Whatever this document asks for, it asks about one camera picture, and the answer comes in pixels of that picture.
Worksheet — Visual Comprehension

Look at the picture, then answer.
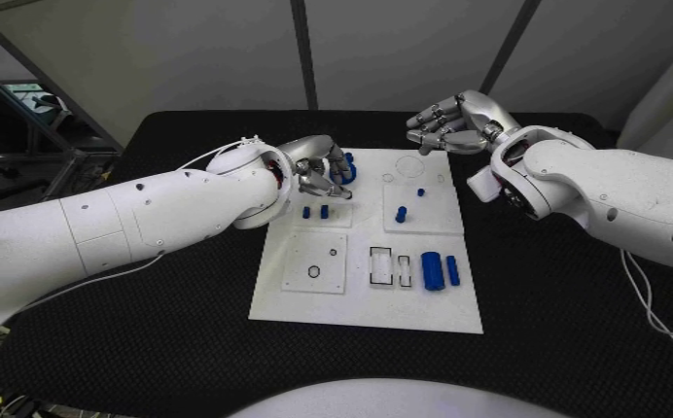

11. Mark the metal frame rack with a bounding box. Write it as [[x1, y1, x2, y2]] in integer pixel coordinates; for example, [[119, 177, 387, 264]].
[[0, 79, 124, 200]]

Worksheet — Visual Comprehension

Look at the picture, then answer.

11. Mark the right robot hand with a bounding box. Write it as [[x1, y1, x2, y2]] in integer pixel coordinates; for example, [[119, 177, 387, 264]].
[[405, 89, 521, 157]]

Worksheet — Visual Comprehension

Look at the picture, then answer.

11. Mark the white cable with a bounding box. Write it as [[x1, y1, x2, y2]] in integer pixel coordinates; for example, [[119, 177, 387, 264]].
[[619, 248, 673, 339], [0, 250, 168, 325], [176, 136, 268, 172]]

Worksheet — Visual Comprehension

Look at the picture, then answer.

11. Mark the blue gear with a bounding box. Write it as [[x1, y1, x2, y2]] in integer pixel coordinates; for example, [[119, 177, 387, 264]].
[[328, 152, 359, 185]]

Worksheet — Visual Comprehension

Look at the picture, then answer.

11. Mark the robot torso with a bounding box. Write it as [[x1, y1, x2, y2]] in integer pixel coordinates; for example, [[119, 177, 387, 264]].
[[226, 378, 581, 418]]

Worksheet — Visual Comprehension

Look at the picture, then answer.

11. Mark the thick blue cylinder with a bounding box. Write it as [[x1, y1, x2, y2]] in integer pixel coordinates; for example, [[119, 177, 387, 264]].
[[421, 251, 447, 292]]

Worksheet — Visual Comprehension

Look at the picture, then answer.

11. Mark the white task board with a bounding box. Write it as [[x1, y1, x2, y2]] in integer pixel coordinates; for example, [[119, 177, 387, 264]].
[[246, 148, 485, 335]]

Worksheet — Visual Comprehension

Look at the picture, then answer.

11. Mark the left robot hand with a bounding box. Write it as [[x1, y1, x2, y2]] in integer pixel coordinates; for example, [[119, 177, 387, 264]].
[[276, 134, 354, 200]]

